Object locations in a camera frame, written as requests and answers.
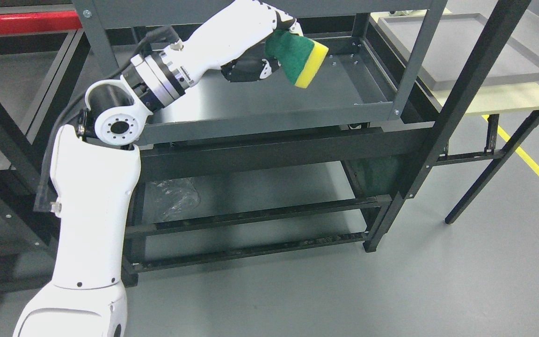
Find grey flat tray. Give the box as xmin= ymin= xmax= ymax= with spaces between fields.
xmin=377 ymin=13 xmax=539 ymax=91

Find green yellow sponge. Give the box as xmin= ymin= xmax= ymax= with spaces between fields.
xmin=265 ymin=30 xmax=329 ymax=89

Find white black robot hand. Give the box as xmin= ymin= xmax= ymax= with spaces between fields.
xmin=169 ymin=0 xmax=304 ymax=83

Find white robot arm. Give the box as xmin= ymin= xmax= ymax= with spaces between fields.
xmin=13 ymin=42 xmax=220 ymax=337

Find black metal shelf rack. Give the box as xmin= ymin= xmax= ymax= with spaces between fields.
xmin=0 ymin=9 xmax=532 ymax=291

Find grey metal shelf cart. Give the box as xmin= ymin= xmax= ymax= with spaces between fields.
xmin=77 ymin=19 xmax=437 ymax=286

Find clear plastic bag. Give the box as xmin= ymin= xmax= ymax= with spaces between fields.
xmin=147 ymin=177 xmax=201 ymax=222

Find beige top folding table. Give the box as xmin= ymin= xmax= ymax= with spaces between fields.
xmin=370 ymin=7 xmax=539 ymax=225

